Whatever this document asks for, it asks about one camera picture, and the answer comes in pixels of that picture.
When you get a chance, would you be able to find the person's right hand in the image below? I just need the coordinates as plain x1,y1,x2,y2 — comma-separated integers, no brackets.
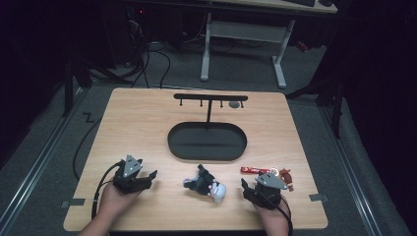
253,198,291,230

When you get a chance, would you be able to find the grey tape strip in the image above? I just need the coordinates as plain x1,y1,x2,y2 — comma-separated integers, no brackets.
60,198,87,209
309,193,329,203

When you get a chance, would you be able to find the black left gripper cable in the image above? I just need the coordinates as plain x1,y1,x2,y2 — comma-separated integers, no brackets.
90,162,122,220

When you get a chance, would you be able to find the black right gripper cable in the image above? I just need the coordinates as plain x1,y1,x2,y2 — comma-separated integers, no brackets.
259,191,295,236

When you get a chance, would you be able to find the grey floor rail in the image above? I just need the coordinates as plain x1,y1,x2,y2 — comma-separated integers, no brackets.
319,104,385,236
0,86,85,227

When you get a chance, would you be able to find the grey and white plush toy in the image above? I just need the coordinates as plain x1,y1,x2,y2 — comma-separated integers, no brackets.
182,163,227,205

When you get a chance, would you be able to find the black metal stand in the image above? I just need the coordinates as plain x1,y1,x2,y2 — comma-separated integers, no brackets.
61,55,132,118
285,77,345,140

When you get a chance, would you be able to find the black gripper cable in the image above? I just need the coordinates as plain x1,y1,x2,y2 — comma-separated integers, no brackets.
259,191,295,236
90,162,122,220

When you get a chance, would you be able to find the red snack bar keychain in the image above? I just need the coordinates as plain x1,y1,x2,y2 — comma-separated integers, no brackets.
240,166,273,175

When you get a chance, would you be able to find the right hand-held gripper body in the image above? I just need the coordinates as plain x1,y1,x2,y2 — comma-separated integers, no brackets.
249,172,289,210

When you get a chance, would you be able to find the bundle of black cables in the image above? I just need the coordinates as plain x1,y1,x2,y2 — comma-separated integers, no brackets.
126,19,172,89

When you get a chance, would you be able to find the white frame desk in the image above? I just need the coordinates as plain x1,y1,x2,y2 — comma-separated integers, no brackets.
200,0,338,89

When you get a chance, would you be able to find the black floor cable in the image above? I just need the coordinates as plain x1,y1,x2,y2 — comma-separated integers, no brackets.
72,112,103,181

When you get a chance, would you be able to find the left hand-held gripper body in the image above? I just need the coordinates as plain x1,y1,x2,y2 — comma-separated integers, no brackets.
112,153,153,195

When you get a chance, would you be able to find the brown figure keychain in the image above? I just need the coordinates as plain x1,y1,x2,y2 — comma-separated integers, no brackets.
277,167,295,193

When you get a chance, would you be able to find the person's left hand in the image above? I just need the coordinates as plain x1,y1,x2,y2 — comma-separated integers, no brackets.
97,184,143,227

